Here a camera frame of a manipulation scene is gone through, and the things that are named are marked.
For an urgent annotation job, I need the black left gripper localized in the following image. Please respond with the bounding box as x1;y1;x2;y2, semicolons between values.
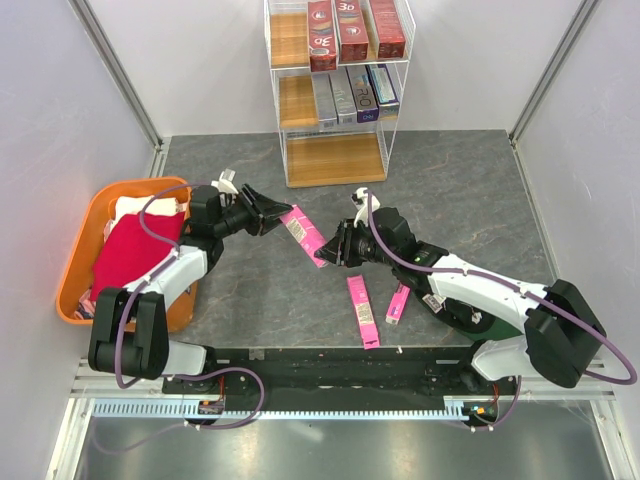
213;183;292;238

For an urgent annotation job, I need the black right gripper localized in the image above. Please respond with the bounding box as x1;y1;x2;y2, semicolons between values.
316;218;397;267

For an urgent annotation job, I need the pink toothpaste box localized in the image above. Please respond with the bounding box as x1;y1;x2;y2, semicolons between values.
280;205;326;268
347;275;380;350
385;283;411;325

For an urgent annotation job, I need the silver plain toothpaste box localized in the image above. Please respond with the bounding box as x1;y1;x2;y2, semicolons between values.
311;73;337;131

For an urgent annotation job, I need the silver Protefix toothpaste box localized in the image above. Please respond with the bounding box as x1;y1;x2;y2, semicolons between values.
329;67;357;125

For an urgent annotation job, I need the purple toothpaste box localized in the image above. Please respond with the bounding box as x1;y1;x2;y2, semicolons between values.
366;64;400;119
346;65;379;123

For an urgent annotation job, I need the red 3D toothpaste box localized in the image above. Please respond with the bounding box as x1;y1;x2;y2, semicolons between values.
307;1;337;73
334;0;369;64

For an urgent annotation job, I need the large red toothpaste box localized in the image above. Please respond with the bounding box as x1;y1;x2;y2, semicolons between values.
368;0;406;59

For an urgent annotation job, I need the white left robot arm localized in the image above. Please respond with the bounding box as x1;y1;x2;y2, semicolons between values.
88;180;293;393

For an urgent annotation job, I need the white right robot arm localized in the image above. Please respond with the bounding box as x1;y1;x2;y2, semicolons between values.
314;207;605;394

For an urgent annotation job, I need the white cloth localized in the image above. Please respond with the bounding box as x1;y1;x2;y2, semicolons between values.
102;195;191;236

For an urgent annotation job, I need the red cloth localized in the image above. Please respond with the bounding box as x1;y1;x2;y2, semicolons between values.
90;214;172;302

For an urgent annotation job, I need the dark green round bin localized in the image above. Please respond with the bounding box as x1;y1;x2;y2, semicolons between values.
422;294;521;341

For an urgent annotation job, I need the orange plastic basket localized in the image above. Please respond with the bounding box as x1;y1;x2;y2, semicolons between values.
56;177;190;325

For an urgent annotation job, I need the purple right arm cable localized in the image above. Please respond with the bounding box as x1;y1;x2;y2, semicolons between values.
364;188;639;432

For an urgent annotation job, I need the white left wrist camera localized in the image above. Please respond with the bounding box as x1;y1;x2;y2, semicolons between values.
211;169;239;195

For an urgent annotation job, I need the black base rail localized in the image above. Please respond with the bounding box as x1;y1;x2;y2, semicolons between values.
160;344;521;401

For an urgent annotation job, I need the white wire wooden shelf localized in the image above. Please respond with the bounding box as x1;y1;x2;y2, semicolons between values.
263;1;416;188

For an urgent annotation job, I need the grey slotted cable duct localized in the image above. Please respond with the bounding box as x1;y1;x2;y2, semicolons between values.
93;398;471;421

